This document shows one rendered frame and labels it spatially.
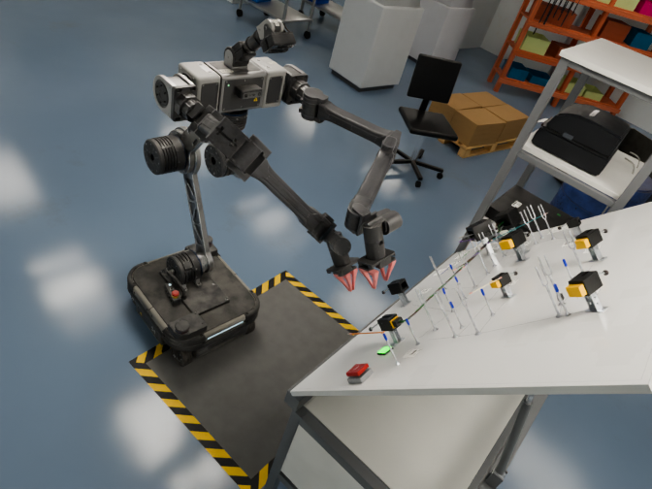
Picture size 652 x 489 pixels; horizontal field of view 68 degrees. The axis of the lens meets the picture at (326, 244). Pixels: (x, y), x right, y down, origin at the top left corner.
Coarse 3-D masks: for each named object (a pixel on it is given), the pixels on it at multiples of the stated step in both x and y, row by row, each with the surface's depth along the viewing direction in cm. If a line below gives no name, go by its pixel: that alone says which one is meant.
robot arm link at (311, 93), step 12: (312, 96) 181; (324, 96) 182; (324, 108) 180; (336, 108) 182; (312, 120) 187; (336, 120) 180; (348, 120) 177; (360, 120) 178; (360, 132) 177; (372, 132) 174; (384, 132) 174; (396, 132) 173; (396, 144) 168
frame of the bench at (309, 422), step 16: (304, 416) 157; (512, 416) 178; (288, 432) 165; (320, 432) 155; (288, 448) 170; (336, 448) 152; (496, 448) 166; (352, 464) 149; (272, 480) 188; (288, 480) 180; (368, 480) 146; (480, 480) 155
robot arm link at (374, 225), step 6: (378, 216) 140; (366, 222) 140; (372, 222) 138; (378, 222) 138; (384, 222) 140; (366, 228) 137; (372, 228) 136; (378, 228) 137; (384, 228) 141; (366, 234) 138; (372, 234) 137; (378, 234) 138; (366, 240) 139; (372, 240) 138; (378, 240) 138
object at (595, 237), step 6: (582, 234) 143; (588, 234) 141; (594, 234) 141; (600, 234) 142; (588, 240) 140; (594, 240) 141; (600, 240) 142; (594, 246) 142; (594, 252) 145; (600, 252) 143; (594, 258) 144; (600, 258) 143
